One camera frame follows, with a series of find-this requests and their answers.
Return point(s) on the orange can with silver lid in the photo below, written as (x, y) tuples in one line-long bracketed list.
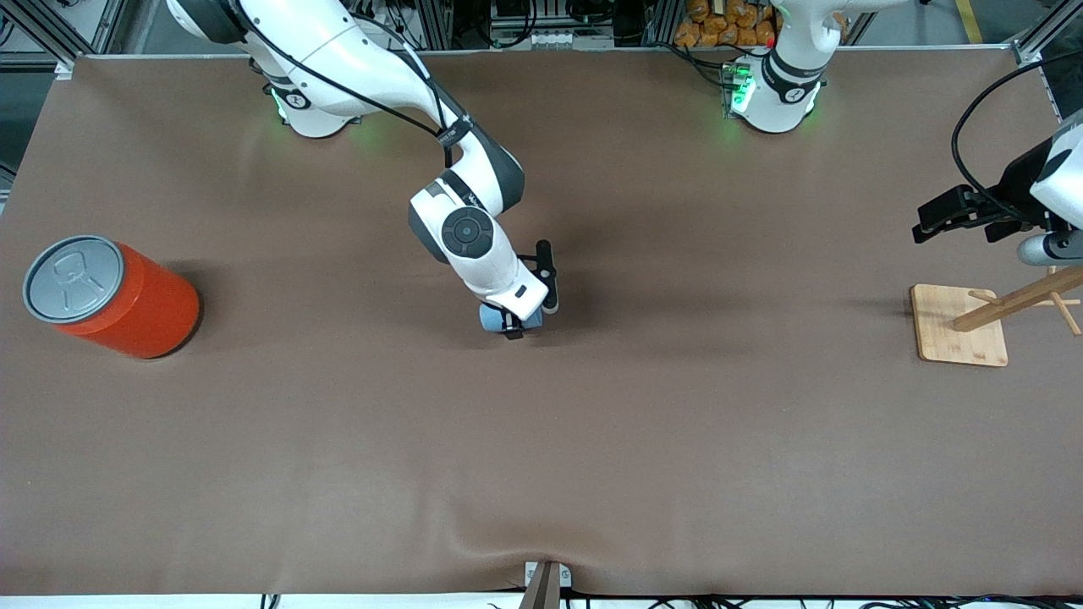
[(127, 304)]

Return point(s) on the white power strip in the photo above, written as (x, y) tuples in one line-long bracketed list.
[(550, 38)]

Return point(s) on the wooden mug tree stand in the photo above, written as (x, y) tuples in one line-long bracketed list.
[(939, 330)]

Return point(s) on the aluminium frame post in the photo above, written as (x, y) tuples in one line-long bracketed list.
[(101, 21), (1036, 42)]

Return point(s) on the bag of orange snacks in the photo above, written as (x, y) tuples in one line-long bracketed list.
[(719, 25)]

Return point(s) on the brown table cover mat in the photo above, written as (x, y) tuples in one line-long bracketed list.
[(541, 440)]

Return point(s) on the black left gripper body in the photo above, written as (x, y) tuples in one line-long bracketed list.
[(1018, 188)]

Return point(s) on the light blue plastic cup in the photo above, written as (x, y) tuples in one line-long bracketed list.
[(491, 318)]

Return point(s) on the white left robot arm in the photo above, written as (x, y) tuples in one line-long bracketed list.
[(783, 85)]

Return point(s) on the metal table edge clamp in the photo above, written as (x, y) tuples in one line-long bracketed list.
[(546, 584)]

